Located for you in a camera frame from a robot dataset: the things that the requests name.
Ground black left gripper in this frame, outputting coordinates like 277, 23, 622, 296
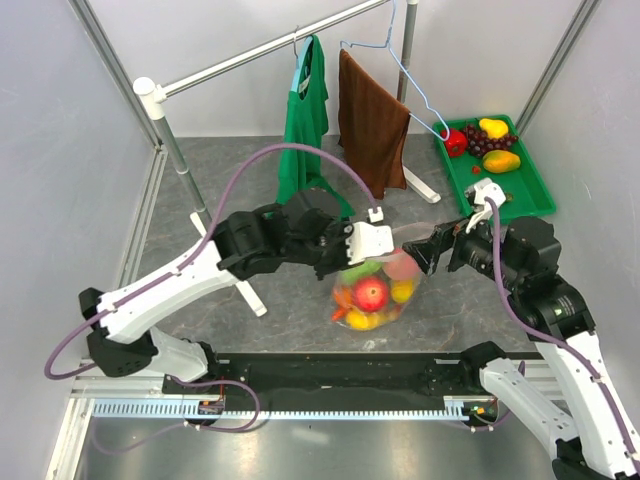
285, 217, 364, 281

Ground green toy cucumber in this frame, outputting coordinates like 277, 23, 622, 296
340, 259, 382, 286

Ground orange toy fruit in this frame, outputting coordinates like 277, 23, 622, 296
332, 287, 353, 309

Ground yellow toy corn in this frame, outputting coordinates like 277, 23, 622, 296
390, 279, 416, 304
345, 310, 385, 331

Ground clear pink-dotted zip bag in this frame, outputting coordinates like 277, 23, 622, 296
331, 222, 434, 331

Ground red toy apple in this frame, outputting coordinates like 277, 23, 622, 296
352, 276, 390, 313

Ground red toy chili pepper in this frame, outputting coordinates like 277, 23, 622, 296
331, 307, 348, 322

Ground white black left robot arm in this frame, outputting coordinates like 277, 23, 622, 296
79, 189, 353, 393

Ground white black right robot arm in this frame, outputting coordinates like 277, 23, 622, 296
403, 216, 639, 479

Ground red toy bell pepper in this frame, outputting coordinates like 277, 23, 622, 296
444, 128, 468, 158

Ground yellow red toy mango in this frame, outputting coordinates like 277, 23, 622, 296
482, 150, 521, 174

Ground green plastic tray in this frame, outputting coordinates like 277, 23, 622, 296
433, 115, 556, 223

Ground dark red toy grapes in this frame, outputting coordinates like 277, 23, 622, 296
461, 124, 519, 158

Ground brown towel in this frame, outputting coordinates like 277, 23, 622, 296
338, 49, 410, 200

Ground green shirt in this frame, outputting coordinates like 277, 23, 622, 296
276, 35, 355, 217

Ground yellow toy pear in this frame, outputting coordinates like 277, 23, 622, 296
478, 118, 509, 140

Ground white metal clothes rack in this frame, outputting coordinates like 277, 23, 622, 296
133, 1, 441, 317

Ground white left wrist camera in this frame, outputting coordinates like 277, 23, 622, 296
345, 206, 394, 266

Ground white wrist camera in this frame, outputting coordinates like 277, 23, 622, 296
345, 206, 394, 266
465, 178, 506, 234

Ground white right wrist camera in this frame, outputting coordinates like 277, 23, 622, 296
465, 178, 506, 234

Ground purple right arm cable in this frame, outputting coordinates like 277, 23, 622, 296
447, 197, 640, 461

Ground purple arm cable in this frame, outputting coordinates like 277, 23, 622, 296
447, 197, 640, 461
43, 143, 384, 454

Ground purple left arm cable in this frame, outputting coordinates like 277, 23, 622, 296
43, 143, 384, 454

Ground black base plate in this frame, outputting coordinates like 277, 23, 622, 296
160, 351, 546, 401

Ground grey slotted cable duct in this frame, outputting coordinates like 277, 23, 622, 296
92, 398, 471, 421

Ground light blue wire hanger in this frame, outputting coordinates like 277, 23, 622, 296
339, 0, 451, 142

